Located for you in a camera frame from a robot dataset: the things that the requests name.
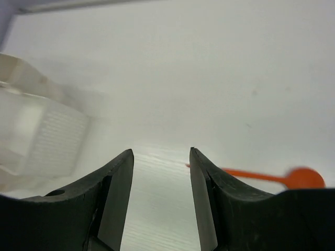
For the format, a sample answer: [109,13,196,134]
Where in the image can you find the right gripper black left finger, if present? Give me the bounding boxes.
[1,149,134,250]

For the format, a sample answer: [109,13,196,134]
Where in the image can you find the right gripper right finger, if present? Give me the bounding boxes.
[189,147,334,250]

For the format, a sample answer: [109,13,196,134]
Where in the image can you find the orange copper spoon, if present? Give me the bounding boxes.
[185,163,326,196]

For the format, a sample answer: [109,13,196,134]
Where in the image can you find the white utensil organizer tray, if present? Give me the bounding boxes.
[1,54,89,192]

